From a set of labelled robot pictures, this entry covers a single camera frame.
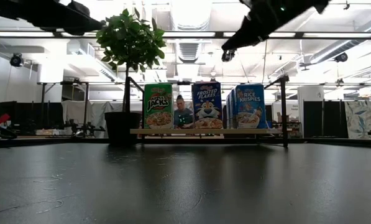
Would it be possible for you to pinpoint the patterned curtain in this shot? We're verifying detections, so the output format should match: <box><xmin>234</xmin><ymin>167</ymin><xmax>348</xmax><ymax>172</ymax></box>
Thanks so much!
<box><xmin>344</xmin><ymin>100</ymin><xmax>371</xmax><ymax>140</ymax></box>

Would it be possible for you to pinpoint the green Apple Jacks cereal box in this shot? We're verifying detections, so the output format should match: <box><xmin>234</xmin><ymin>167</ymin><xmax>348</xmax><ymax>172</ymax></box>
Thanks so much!
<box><xmin>143</xmin><ymin>83</ymin><xmax>174</xmax><ymax>130</ymax></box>

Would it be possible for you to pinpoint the black metal table frame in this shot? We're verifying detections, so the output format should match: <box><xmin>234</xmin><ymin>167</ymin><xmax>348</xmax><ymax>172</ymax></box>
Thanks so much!
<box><xmin>0</xmin><ymin>138</ymin><xmax>371</xmax><ymax>149</ymax></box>

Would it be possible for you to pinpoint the dark blue Frosted Flakes box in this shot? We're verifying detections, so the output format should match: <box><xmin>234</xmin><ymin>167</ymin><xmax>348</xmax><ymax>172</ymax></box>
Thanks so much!
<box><xmin>191</xmin><ymin>81</ymin><xmax>224</xmax><ymax>130</ymax></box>

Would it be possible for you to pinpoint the black table mat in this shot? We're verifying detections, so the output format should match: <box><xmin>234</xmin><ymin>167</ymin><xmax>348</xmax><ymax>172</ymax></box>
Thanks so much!
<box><xmin>0</xmin><ymin>143</ymin><xmax>371</xmax><ymax>224</ymax></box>

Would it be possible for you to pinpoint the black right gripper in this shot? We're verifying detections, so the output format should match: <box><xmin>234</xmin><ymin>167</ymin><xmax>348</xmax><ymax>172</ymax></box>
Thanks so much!
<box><xmin>221</xmin><ymin>0</ymin><xmax>298</xmax><ymax>51</ymax></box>

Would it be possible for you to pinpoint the wooden shelf with black frame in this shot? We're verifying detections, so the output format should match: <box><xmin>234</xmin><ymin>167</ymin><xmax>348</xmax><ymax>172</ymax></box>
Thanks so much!
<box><xmin>124</xmin><ymin>74</ymin><xmax>291</xmax><ymax>149</ymax></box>

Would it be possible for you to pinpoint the black partition panel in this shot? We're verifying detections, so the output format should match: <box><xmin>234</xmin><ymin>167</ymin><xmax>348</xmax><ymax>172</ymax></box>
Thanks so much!
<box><xmin>303</xmin><ymin>100</ymin><xmax>349</xmax><ymax>139</ymax></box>
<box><xmin>0</xmin><ymin>101</ymin><xmax>65</xmax><ymax>135</ymax></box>

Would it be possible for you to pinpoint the green potted plant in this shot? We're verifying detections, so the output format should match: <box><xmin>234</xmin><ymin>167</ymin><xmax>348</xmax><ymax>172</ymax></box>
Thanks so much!
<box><xmin>96</xmin><ymin>7</ymin><xmax>167</xmax><ymax>146</ymax></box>

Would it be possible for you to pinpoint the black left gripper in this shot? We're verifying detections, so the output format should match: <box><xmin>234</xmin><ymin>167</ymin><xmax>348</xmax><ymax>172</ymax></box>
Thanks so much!
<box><xmin>48</xmin><ymin>0</ymin><xmax>107</xmax><ymax>37</ymax></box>

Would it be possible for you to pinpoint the person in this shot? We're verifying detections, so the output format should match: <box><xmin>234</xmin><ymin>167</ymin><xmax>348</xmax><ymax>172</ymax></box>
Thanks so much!
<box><xmin>173</xmin><ymin>95</ymin><xmax>195</xmax><ymax>129</ymax></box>

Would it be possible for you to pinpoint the black metal stand frame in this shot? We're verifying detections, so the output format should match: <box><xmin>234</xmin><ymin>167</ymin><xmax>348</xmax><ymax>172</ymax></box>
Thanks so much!
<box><xmin>37</xmin><ymin>80</ymin><xmax>90</xmax><ymax>138</ymax></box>

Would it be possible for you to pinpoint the silver ventilation duct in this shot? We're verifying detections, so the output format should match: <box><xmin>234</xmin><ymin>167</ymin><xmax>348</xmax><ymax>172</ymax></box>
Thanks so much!
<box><xmin>309</xmin><ymin>12</ymin><xmax>371</xmax><ymax>65</ymax></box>

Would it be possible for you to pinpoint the grey cloth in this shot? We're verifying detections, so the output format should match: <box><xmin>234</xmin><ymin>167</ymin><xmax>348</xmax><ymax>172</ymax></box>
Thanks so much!
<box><xmin>60</xmin><ymin>100</ymin><xmax>124</xmax><ymax>138</ymax></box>

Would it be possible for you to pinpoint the black ceiling spotlight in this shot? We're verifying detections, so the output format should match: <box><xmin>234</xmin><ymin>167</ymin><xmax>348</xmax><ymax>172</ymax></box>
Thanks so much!
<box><xmin>9</xmin><ymin>52</ymin><xmax>25</xmax><ymax>68</ymax></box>
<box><xmin>333</xmin><ymin>52</ymin><xmax>349</xmax><ymax>63</ymax></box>
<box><xmin>221</xmin><ymin>49</ymin><xmax>237</xmax><ymax>63</ymax></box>

